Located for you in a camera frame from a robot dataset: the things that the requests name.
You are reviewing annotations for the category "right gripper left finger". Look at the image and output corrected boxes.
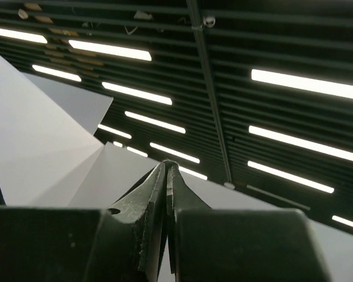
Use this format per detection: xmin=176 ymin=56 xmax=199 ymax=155
xmin=109 ymin=163 xmax=166 ymax=281

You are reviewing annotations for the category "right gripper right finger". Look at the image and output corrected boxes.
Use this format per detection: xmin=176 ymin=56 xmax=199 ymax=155
xmin=166 ymin=163 xmax=212 ymax=275

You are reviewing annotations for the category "black t shirt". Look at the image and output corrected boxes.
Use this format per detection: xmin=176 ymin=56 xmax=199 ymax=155
xmin=162 ymin=159 xmax=178 ymax=167

